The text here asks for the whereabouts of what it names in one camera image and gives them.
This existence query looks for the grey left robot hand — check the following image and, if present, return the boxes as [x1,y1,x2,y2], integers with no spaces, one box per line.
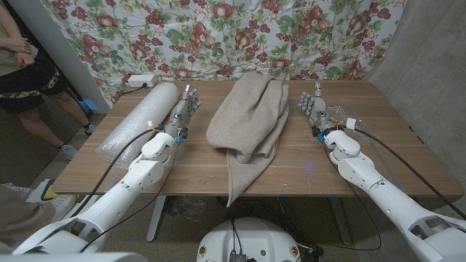
[163,84,202,141]

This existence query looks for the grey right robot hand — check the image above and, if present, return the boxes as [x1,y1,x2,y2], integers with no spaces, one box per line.
[298,81,338,138]

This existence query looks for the beige wool coat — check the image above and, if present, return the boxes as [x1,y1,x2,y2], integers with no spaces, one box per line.
[205,71,291,208]

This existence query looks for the bubble wrap roll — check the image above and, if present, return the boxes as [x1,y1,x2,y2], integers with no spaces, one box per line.
[95,82,180,169]

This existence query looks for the white power strip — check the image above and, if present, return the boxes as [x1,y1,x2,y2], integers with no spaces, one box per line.
[127,74,158,88]

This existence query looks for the floral fruit print backdrop cloth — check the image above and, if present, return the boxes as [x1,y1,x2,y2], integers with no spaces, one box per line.
[39,0,408,105]

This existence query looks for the blue object on floor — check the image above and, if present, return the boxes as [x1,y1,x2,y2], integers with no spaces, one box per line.
[79,98,99,113]

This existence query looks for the grey table leg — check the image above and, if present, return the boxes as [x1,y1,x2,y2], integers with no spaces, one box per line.
[329,196,352,247]
[146,196,167,243]

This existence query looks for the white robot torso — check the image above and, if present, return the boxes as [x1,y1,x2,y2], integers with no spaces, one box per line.
[196,217,301,262]

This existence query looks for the standing person in dark shorts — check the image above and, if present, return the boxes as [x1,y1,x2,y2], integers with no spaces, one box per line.
[0,3,98,161]

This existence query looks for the seated person in beige trousers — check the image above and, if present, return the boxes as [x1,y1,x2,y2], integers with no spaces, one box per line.
[0,181,77,252]

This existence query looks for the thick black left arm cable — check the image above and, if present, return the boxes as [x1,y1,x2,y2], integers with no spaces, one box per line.
[71,127,165,219]

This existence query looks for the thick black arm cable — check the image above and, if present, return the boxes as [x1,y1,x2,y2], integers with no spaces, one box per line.
[338,124,466,221]
[71,127,165,219]

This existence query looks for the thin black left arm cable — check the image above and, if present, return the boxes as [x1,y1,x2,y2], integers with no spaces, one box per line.
[79,143,180,253]

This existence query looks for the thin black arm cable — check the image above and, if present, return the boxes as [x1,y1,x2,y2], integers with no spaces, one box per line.
[320,140,382,252]
[79,143,180,253]

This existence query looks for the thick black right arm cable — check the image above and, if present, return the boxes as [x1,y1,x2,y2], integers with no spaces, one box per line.
[338,124,466,221]

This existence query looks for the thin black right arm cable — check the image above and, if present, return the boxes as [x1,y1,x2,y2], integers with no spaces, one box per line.
[320,140,382,252]

